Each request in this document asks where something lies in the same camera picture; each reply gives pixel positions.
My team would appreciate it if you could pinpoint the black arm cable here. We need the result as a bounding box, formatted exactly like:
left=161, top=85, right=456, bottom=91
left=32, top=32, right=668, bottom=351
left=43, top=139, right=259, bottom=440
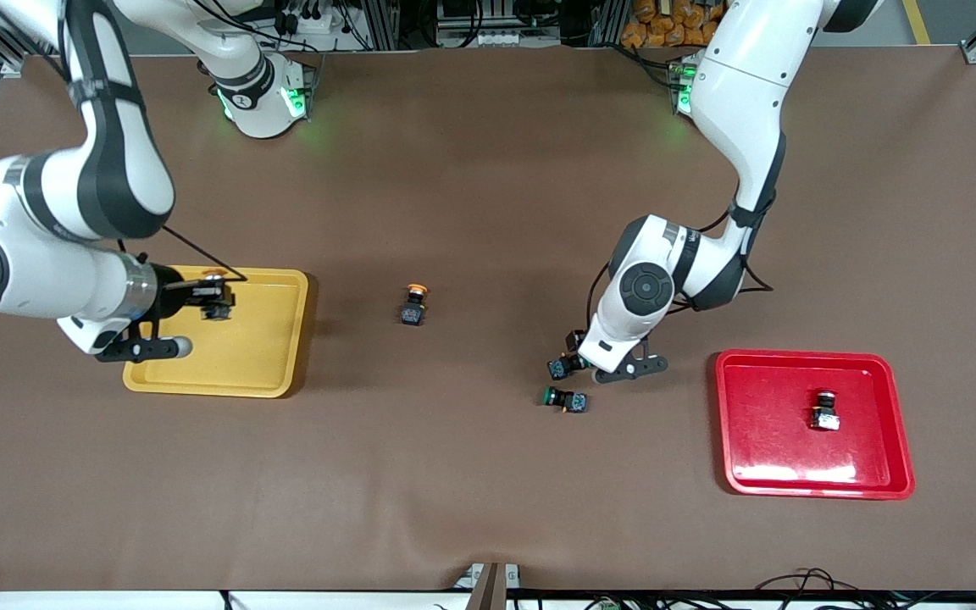
left=583, top=199, right=775, bottom=340
left=119, top=225, right=249, bottom=283

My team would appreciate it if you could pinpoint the white power strip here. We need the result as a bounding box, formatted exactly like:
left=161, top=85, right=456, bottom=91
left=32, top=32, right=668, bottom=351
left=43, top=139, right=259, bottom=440
left=272, top=0, right=349, bottom=39

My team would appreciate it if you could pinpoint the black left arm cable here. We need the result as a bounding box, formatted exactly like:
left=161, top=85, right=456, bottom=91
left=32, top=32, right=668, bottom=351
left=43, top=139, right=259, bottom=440
left=583, top=199, right=775, bottom=340

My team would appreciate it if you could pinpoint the black cable bundle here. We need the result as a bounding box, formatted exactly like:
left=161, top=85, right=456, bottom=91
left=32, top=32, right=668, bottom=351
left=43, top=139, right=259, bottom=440
left=755, top=568, right=976, bottom=610

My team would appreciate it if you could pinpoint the yellow plastic tray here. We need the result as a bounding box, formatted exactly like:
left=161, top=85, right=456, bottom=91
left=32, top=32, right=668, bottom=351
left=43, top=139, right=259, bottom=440
left=122, top=265, right=309, bottom=399

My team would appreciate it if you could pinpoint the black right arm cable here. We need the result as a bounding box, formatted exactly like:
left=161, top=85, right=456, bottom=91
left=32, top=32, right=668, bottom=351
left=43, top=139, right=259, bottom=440
left=119, top=225, right=249, bottom=283

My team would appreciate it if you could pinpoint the grey electronics rack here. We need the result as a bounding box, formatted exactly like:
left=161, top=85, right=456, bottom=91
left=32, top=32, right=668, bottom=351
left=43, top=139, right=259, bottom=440
left=435, top=0, right=561, bottom=49

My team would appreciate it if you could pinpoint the green mushroom push button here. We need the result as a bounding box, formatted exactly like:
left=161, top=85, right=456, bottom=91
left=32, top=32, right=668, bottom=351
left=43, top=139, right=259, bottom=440
left=547, top=351, right=591, bottom=382
left=539, top=385, right=591, bottom=415

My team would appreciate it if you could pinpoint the yellow mushroom push button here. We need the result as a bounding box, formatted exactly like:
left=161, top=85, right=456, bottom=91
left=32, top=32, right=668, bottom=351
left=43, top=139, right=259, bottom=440
left=399, top=285, right=430, bottom=328
left=202, top=269, right=235, bottom=323

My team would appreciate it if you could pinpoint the red mushroom push button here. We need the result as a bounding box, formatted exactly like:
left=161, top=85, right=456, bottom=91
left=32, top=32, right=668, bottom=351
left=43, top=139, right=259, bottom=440
left=808, top=389, right=843, bottom=433

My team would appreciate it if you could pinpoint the metal table edge bracket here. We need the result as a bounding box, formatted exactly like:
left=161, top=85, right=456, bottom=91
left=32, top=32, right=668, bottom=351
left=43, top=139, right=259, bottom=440
left=454, top=562, right=523, bottom=610

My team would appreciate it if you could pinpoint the orange objects pile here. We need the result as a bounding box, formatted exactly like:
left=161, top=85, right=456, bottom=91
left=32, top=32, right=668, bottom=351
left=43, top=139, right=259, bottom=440
left=621, top=0, right=730, bottom=49

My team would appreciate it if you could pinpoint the red plastic tray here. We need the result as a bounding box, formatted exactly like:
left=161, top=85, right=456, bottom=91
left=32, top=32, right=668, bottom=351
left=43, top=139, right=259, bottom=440
left=714, top=352, right=916, bottom=501

